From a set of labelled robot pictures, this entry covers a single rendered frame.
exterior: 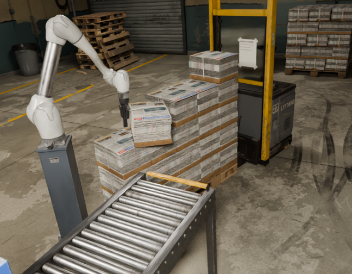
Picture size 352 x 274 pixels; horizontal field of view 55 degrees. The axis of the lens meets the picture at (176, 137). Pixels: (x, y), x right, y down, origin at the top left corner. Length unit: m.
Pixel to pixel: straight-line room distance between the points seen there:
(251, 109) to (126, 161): 1.81
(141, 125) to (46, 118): 0.65
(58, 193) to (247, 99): 2.29
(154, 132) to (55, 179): 0.77
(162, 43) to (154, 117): 7.89
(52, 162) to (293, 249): 1.91
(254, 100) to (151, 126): 1.64
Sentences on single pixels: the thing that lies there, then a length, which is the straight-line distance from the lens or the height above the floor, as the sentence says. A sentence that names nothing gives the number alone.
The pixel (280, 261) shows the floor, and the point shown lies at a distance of 2.79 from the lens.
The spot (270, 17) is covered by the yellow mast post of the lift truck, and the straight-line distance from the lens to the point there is 3.38.
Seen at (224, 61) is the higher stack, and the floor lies 1.25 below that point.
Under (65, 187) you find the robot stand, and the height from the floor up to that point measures 0.68.
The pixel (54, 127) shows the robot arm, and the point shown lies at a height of 1.13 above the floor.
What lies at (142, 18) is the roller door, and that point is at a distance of 10.55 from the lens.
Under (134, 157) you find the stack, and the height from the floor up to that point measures 0.74.
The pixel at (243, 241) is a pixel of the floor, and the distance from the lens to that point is 2.92.
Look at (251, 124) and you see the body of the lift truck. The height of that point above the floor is 0.41.
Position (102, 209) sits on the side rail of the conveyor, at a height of 0.80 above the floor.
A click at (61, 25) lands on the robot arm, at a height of 1.74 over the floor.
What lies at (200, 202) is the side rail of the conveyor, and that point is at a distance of 1.96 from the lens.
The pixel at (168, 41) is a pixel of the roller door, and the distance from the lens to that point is 10.19.
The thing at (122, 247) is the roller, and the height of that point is 0.79.
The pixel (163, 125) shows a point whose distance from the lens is 2.51.
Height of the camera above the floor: 1.95
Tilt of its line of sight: 25 degrees down
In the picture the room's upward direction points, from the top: 4 degrees counter-clockwise
